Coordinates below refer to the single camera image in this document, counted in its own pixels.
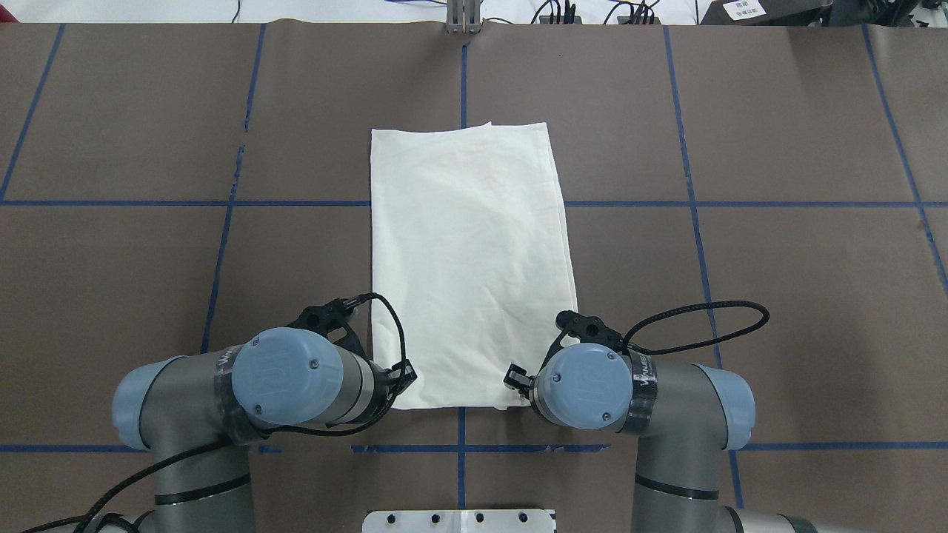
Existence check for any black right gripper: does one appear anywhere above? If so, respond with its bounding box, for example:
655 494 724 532
504 310 630 404

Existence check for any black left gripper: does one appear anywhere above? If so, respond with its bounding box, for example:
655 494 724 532
289 296 417 415

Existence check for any cream cat print shirt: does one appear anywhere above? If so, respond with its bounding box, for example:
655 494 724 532
370 122 578 411

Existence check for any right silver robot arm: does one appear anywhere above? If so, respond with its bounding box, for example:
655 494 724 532
504 301 842 532

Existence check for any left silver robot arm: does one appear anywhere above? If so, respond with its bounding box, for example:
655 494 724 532
76 292 417 532

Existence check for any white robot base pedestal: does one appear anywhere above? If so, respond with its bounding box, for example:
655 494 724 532
361 509 558 532

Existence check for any aluminium frame post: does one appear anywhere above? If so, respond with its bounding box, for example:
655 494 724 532
444 0 483 34

